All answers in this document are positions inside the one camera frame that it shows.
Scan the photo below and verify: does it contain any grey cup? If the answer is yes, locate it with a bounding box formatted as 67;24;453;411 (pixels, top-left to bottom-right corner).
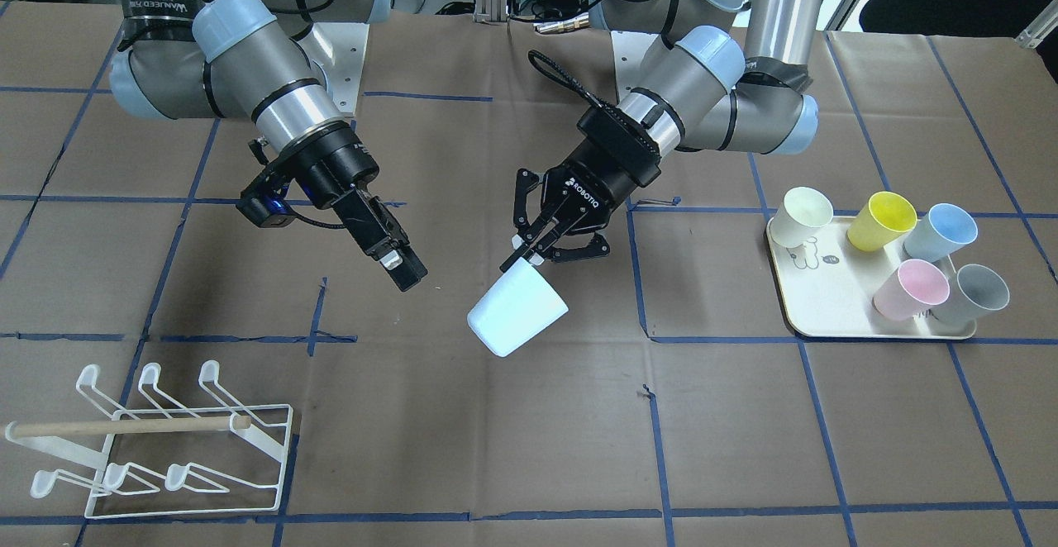
931;265;1010;326

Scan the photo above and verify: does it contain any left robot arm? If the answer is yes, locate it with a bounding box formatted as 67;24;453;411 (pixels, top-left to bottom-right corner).
500;0;822;271

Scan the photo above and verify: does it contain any light blue cup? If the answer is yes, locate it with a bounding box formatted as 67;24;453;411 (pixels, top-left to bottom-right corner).
902;203;979;262
466;259;570;358

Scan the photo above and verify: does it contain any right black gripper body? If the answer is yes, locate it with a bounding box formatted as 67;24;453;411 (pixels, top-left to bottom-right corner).
274;121;380;209

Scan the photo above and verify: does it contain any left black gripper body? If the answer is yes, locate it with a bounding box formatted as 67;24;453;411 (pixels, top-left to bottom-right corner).
541;136;638;234

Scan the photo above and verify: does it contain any pale green cup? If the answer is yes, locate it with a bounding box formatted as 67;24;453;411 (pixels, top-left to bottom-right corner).
768;187;834;247

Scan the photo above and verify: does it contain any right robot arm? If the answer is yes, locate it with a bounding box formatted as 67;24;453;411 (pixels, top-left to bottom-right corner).
110;0;427;291

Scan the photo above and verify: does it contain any pink cup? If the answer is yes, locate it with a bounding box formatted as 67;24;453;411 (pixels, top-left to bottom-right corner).
872;259;950;321

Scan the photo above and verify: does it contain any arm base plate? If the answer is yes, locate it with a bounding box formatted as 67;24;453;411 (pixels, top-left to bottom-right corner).
300;22;369;118
609;31;658;104

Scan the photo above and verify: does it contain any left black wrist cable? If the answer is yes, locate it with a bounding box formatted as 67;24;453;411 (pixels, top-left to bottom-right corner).
527;50;617;114

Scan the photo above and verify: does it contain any white wire cup rack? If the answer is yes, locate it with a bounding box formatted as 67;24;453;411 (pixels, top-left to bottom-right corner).
3;361;294;519

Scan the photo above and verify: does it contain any cream plastic tray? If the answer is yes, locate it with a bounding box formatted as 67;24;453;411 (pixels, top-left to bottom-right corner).
765;216;975;340

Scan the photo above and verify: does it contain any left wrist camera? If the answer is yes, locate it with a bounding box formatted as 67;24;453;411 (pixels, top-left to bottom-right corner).
577;102;661;187

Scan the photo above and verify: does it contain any yellow cup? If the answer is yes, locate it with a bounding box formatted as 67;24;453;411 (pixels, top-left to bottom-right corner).
846;192;918;252

